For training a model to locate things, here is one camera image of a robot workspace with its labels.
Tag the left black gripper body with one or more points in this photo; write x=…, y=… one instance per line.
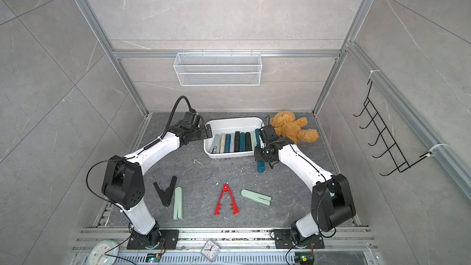
x=202, y=134

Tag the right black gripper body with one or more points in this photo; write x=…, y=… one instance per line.
x=262, y=154

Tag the dark teal pliers floor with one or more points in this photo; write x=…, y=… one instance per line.
x=261, y=167

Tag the light green pliers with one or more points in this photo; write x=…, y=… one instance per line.
x=256, y=197
x=178, y=204
x=253, y=140

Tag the dark teal pliers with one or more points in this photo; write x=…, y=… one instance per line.
x=257, y=135

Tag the grey pliers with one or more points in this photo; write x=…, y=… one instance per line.
x=215, y=148
x=232, y=143

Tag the beige wooden pliers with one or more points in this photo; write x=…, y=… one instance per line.
x=222, y=143

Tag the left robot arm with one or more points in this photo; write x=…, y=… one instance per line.
x=123, y=183

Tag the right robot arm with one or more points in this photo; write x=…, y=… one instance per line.
x=332, y=201

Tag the white storage box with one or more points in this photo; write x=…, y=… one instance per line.
x=230, y=126

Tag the red open pliers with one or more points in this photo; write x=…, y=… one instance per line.
x=226, y=198

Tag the brown teddy bear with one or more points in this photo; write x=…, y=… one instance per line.
x=287, y=125

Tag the small square clock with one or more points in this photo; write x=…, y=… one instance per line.
x=211, y=250

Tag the round white clock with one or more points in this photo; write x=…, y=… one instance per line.
x=104, y=253

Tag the white wire mesh basket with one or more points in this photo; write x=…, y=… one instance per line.
x=208, y=69

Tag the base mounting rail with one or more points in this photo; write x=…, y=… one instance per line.
x=239, y=246

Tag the black wall hook rack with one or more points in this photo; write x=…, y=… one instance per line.
x=384, y=135

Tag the aluminium frame rail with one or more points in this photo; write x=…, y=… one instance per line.
x=92, y=20

